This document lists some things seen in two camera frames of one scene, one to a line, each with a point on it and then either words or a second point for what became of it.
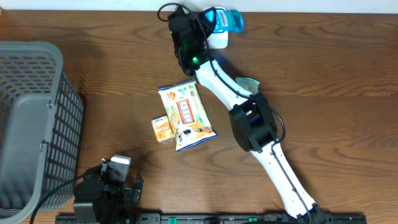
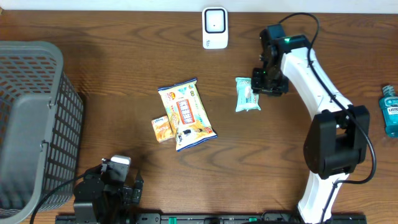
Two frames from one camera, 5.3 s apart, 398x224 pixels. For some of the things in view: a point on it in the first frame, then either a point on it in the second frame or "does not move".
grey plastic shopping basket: [41, 126] does not move
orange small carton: [163, 129] does not move
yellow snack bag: [188, 116] does not move
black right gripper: [199, 17] → [257, 86]
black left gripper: [127, 193] does not move
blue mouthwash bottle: [223, 20] → [388, 104]
